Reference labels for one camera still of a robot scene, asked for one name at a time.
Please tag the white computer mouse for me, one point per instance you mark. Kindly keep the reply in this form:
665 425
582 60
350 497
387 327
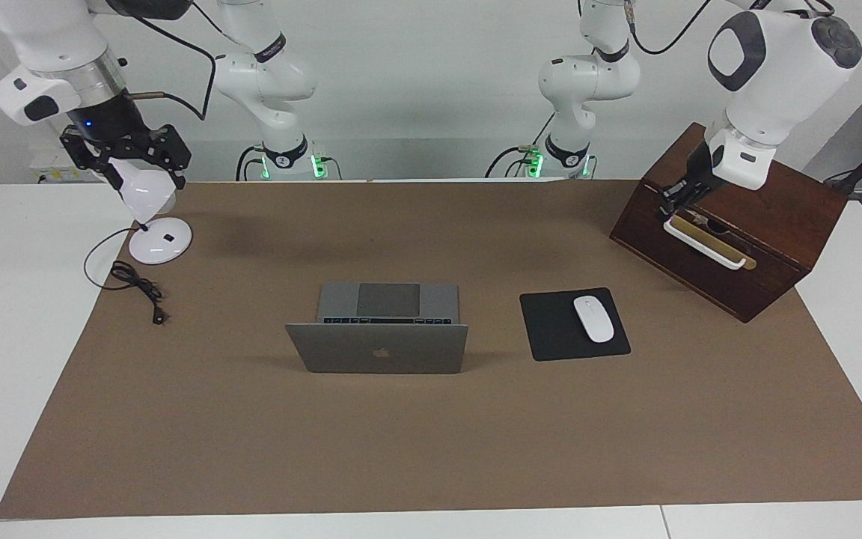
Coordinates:
594 318

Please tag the grey aluminium laptop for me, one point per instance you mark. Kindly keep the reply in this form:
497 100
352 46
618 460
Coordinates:
378 352

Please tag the brown table mat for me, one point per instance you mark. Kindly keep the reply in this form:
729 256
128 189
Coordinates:
431 434

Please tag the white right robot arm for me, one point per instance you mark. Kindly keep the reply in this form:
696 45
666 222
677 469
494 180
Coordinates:
49 37

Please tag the white desk lamp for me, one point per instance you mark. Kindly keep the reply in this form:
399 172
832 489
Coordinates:
158 243

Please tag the white and yellow box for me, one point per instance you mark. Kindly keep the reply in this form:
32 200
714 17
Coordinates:
57 168

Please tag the black mouse pad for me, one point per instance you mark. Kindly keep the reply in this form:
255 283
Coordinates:
551 329

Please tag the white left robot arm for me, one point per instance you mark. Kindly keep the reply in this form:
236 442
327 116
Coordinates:
775 67

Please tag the dark brown wooden box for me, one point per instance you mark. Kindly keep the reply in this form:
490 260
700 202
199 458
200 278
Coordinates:
775 224

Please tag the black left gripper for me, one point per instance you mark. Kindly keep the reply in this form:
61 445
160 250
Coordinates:
700 180

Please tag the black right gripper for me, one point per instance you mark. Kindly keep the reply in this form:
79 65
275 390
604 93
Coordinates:
113 131

